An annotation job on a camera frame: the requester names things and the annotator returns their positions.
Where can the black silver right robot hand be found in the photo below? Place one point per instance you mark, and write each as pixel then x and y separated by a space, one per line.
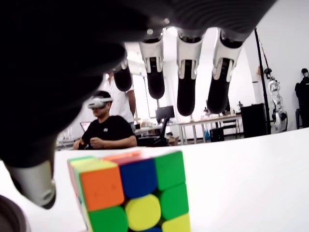
pixel 60 60

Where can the multicolour Rubik's cube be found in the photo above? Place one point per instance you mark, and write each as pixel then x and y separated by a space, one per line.
pixel 137 178

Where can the dark brown round plate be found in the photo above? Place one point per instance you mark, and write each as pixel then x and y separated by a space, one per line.
pixel 12 217

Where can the white VR headset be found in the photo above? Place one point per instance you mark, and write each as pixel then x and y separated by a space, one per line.
pixel 97 103

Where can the standing person in white shirt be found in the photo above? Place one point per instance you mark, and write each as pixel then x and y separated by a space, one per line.
pixel 120 106

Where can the seated person in black shirt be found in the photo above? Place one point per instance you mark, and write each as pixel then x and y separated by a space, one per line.
pixel 108 131

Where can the black computer monitor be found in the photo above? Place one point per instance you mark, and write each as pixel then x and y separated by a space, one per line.
pixel 165 113

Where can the black office chair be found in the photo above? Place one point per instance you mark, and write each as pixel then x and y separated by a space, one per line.
pixel 159 136

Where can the long wooden desk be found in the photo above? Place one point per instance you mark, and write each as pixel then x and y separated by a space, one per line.
pixel 217 119

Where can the black pole stand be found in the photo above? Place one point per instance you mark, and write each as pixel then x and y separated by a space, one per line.
pixel 262 72

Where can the black cabinet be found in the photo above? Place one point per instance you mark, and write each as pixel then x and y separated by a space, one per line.
pixel 253 120

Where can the mannequin in black jacket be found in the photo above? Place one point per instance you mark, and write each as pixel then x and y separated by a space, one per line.
pixel 303 96

